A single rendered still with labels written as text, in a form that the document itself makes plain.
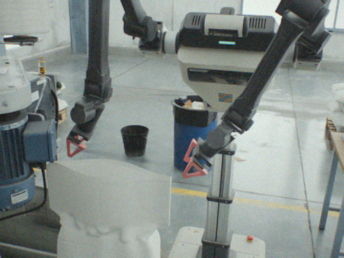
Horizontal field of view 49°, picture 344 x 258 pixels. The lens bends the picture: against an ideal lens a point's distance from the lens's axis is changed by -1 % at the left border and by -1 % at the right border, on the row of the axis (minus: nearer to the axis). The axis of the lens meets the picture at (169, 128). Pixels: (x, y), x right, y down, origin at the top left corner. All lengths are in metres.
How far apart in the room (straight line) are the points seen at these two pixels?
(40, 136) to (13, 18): 0.31
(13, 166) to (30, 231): 1.11
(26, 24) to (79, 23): 8.97
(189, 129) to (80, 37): 6.94
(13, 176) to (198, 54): 0.83
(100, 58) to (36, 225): 1.15
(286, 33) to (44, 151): 0.68
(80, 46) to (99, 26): 8.97
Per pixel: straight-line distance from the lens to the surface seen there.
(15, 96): 0.99
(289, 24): 0.99
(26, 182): 1.09
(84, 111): 1.20
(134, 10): 1.32
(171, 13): 9.43
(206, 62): 1.49
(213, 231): 2.02
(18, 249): 2.13
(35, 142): 1.03
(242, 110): 1.13
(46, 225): 2.07
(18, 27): 1.08
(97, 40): 1.17
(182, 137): 3.54
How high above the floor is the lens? 1.66
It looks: 20 degrees down
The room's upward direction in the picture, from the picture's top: 1 degrees clockwise
